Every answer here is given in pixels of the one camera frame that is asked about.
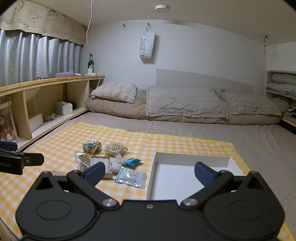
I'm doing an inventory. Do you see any folded grey bedding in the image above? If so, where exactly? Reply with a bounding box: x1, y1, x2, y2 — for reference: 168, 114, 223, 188
265, 71, 295, 100

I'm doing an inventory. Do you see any brown woven object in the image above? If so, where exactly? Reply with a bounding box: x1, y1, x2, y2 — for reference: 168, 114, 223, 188
43, 113, 55, 122

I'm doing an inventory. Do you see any white cotton tuft bag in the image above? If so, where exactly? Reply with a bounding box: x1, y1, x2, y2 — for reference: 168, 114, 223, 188
110, 155, 126, 174

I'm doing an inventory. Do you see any blue floral brocade pouch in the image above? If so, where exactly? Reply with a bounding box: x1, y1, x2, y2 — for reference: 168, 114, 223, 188
82, 141, 102, 154

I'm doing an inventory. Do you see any ceiling smoke detector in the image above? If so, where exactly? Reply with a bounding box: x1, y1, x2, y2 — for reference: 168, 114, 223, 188
154, 4, 169, 13

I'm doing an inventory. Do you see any grey quilted pillow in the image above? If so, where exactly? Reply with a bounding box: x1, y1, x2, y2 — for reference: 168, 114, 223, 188
220, 89, 281, 116

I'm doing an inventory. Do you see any purple flat box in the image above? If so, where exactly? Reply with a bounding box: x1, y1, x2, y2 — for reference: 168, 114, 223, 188
55, 71, 74, 78

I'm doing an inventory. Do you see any green glass bottle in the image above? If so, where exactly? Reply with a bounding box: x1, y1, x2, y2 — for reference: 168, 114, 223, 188
87, 53, 94, 74

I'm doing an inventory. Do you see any white hanging cable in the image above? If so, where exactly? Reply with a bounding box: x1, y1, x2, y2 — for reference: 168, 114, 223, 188
85, 0, 94, 45

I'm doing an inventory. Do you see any grey curtain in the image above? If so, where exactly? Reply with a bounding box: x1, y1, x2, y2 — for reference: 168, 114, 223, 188
0, 29, 82, 87

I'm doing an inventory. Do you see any right side shelf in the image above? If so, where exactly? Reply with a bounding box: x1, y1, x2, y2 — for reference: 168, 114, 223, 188
265, 70, 295, 134

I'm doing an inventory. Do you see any white box on shelf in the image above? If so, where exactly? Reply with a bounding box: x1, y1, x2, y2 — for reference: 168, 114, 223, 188
29, 113, 43, 132

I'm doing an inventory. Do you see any wooden low shelf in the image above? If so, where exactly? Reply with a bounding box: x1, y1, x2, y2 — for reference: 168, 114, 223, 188
1, 75, 105, 151

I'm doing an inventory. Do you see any beige folded mattress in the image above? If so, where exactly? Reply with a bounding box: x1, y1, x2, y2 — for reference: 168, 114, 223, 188
86, 94, 280, 126

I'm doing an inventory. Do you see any fluffy white pillow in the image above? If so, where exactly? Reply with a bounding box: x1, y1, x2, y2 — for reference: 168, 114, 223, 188
91, 82, 137, 104

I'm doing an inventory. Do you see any small blue sachet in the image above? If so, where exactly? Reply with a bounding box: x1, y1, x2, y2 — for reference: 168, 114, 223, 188
124, 158, 141, 167

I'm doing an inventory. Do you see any beige printed valance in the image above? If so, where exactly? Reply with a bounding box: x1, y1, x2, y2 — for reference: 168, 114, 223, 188
1, 1, 86, 45

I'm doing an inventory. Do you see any grey gel pack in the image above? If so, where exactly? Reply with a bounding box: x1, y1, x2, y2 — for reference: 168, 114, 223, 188
91, 155, 113, 178

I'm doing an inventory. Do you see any yellow checkered blanket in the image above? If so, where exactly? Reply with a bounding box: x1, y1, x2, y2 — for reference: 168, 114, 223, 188
0, 121, 289, 241

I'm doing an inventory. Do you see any brown cord plastic bag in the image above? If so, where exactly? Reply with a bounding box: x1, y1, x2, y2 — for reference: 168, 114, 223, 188
74, 151, 91, 172

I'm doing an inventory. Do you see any folded grey quilt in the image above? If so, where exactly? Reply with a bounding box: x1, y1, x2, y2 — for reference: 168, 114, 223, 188
146, 86, 229, 119

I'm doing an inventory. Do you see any white hanging tote bag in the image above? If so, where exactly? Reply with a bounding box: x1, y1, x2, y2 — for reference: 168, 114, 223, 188
139, 23, 156, 59

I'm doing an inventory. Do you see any white tissue box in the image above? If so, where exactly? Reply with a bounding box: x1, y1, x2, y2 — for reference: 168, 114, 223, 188
55, 101, 73, 115

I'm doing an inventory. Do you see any white printed foil packet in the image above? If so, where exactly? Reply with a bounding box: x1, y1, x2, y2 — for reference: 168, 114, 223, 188
115, 167, 147, 189

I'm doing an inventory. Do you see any white shallow box tray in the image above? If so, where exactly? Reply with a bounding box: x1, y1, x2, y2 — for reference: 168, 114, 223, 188
146, 153, 244, 204

